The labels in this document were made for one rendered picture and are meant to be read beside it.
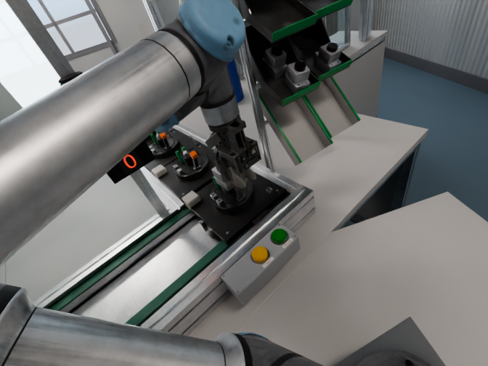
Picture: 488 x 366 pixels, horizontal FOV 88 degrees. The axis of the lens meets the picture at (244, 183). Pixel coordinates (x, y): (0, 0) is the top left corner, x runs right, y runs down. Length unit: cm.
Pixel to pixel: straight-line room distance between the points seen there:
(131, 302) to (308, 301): 46
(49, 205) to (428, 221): 83
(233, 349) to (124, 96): 35
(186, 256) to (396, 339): 53
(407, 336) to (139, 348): 39
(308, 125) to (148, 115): 68
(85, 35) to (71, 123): 365
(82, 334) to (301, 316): 47
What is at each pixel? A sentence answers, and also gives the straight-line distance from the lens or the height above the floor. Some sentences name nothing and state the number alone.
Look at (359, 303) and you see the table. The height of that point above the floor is 86.
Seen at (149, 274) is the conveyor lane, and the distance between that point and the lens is 81.
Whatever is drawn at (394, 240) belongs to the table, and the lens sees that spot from 80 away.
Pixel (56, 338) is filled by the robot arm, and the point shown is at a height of 127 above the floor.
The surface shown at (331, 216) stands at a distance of 83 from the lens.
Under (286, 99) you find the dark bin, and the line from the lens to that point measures 71.
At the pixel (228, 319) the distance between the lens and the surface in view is 72.
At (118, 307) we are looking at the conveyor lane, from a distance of 82.
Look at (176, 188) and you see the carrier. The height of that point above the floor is 97.
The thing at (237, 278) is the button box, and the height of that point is 96.
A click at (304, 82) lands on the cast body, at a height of 122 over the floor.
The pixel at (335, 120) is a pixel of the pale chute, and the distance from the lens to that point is 95.
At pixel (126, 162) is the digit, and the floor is 120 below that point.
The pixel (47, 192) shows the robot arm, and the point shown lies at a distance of 23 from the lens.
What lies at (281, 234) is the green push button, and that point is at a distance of 66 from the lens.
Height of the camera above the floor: 151
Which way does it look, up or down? 40 degrees down
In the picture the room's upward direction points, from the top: 18 degrees counter-clockwise
